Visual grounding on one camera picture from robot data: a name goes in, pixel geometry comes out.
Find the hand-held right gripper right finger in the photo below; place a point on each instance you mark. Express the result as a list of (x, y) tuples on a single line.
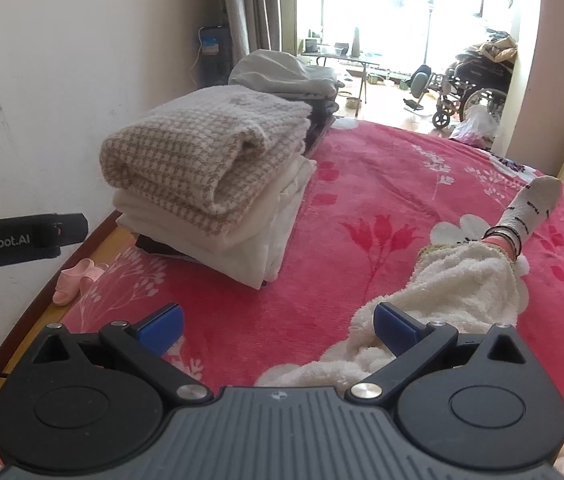
[(394, 327)]

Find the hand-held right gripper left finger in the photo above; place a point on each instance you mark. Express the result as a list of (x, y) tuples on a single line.
[(162, 325)]

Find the beige checked knit cardigan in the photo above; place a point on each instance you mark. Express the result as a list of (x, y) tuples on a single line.
[(187, 155)]

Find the stack of white folded clothes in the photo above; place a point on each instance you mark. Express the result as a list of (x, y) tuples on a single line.
[(252, 240)]

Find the stack of dark folded clothes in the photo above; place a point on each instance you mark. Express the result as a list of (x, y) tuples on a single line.
[(287, 75)]

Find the pink slipper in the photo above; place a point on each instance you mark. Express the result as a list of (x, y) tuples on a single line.
[(69, 285), (98, 274)]

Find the pink floral blanket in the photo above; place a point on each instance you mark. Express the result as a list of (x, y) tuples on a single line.
[(362, 200)]

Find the white plastic bag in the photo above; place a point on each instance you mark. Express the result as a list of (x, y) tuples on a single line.
[(477, 122)]

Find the black wheelchair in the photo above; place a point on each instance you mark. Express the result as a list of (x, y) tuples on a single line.
[(477, 85)]

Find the folding table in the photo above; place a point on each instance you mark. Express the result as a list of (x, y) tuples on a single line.
[(337, 60)]

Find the dark thermos flask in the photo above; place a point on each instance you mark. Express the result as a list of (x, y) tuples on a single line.
[(356, 42)]

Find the beige padded jacket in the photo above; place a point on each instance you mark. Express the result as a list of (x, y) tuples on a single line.
[(499, 47)]

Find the grey curtain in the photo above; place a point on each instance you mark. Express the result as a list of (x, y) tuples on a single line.
[(257, 5)]

